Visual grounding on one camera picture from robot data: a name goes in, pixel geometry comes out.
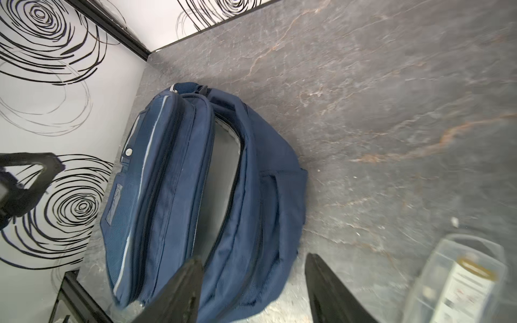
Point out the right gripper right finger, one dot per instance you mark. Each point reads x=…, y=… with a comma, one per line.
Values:
x=330, y=300

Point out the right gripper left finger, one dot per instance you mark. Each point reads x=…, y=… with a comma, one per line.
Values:
x=179, y=299

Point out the navy blue student backpack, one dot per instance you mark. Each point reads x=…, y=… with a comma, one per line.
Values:
x=203, y=175

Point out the clear plastic stationery case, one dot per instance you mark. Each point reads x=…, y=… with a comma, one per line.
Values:
x=461, y=281

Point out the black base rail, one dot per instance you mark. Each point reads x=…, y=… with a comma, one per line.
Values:
x=75, y=304

